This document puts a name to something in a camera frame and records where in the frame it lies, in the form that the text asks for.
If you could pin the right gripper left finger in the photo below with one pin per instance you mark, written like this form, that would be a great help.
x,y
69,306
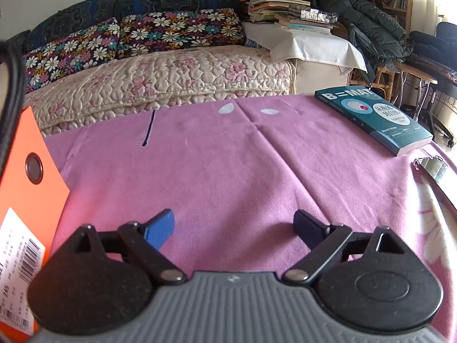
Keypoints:
x,y
99,281

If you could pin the teal paperback book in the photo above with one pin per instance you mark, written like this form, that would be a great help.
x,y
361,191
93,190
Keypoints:
x,y
384,122

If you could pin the floral cushion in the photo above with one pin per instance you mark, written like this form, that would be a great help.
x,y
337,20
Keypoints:
x,y
76,52
163,31

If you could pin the floral cushion right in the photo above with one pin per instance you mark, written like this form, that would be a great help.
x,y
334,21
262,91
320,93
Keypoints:
x,y
163,31

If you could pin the white cloth covered side table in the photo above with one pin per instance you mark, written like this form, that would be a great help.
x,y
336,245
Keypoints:
x,y
320,60

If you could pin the orange cardboard box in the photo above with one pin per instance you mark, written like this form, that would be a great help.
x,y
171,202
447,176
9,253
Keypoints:
x,y
33,195

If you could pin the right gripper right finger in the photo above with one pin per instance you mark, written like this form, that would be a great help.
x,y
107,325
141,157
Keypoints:
x,y
371,281

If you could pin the floral cushion left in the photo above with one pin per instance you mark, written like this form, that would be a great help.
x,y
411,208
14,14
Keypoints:
x,y
76,52

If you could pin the stack of books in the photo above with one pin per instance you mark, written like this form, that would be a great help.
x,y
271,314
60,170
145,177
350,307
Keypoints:
x,y
288,14

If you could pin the dark green puffer jacket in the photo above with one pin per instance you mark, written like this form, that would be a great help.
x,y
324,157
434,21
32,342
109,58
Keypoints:
x,y
377,35

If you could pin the dark blue patterned pillow left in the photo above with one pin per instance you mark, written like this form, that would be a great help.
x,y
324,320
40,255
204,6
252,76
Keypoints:
x,y
61,24

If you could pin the pink floral table cloth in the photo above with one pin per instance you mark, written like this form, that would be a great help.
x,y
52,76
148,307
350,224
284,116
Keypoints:
x,y
235,172

